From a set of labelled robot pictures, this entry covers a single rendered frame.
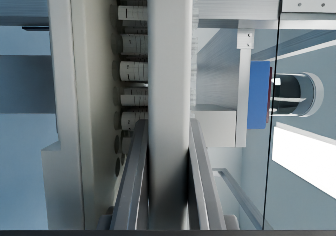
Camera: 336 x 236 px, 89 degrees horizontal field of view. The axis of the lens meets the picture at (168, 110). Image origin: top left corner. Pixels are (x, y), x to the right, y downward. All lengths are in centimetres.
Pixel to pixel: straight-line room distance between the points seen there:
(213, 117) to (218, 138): 6
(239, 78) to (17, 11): 54
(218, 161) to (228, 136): 395
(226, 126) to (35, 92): 64
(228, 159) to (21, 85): 422
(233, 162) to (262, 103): 405
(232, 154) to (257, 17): 414
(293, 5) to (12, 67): 83
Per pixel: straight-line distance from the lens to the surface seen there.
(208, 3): 46
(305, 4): 54
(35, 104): 75
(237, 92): 51
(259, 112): 57
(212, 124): 49
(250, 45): 52
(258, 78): 56
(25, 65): 77
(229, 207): 509
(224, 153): 443
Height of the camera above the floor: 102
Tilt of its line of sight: 1 degrees up
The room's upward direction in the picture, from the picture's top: 90 degrees clockwise
